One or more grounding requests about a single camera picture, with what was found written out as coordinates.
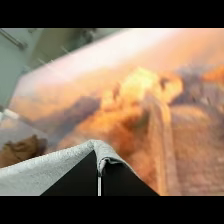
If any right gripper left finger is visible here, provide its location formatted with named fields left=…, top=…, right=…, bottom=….
left=41, top=150, right=99, bottom=197

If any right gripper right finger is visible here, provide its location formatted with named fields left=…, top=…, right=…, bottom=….
left=100, top=162, right=160, bottom=197

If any grey sweatshirt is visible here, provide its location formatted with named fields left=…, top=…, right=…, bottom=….
left=0, top=139, right=143, bottom=197

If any brown garment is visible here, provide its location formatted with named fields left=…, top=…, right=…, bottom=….
left=0, top=134, right=48, bottom=169

